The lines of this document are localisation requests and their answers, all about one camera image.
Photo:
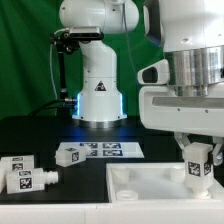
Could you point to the black camera stand pole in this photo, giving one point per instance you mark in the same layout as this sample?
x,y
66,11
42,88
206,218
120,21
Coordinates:
x,y
63,88

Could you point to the white square table top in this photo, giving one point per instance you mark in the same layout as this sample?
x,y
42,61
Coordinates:
x,y
144,182

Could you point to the white obstacle fence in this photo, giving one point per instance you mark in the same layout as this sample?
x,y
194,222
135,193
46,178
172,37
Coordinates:
x,y
81,197

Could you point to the white sheet with tags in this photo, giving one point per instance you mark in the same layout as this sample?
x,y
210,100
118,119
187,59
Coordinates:
x,y
106,149

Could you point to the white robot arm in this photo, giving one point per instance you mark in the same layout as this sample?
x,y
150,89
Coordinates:
x,y
183,92

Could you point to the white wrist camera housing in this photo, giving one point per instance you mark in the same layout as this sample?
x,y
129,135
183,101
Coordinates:
x,y
155,74

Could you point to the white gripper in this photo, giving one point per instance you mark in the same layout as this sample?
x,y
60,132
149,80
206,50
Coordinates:
x,y
161,109

